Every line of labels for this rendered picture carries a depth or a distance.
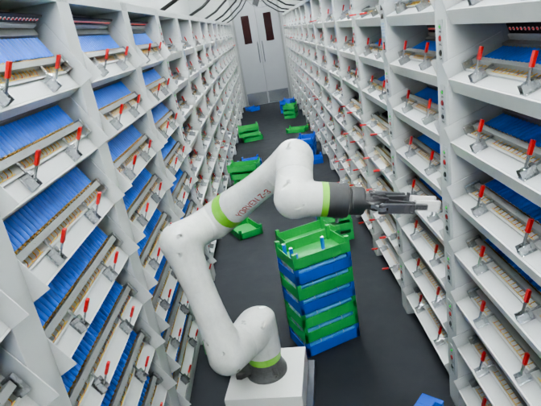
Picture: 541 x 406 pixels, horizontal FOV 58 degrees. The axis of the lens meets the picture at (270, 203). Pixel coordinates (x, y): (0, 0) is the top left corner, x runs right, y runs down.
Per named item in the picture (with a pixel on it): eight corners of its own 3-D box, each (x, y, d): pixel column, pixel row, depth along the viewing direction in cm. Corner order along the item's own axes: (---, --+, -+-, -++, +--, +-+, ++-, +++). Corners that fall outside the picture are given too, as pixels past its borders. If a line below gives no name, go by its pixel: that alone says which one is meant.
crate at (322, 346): (308, 358, 236) (306, 344, 233) (290, 337, 254) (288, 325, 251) (360, 335, 246) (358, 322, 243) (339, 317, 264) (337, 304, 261)
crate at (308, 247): (295, 271, 220) (292, 255, 217) (276, 255, 238) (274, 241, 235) (350, 250, 230) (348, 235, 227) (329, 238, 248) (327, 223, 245)
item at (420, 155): (446, 201, 171) (431, 168, 167) (399, 158, 228) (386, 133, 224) (501, 173, 168) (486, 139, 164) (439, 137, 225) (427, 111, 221)
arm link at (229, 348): (208, 382, 159) (144, 234, 150) (240, 354, 171) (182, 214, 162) (235, 386, 150) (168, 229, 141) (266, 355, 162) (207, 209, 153)
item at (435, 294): (452, 341, 191) (438, 315, 187) (406, 269, 248) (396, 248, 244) (500, 318, 188) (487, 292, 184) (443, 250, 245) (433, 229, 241)
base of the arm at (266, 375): (212, 383, 175) (209, 369, 173) (225, 356, 188) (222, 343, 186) (282, 385, 167) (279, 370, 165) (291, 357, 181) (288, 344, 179)
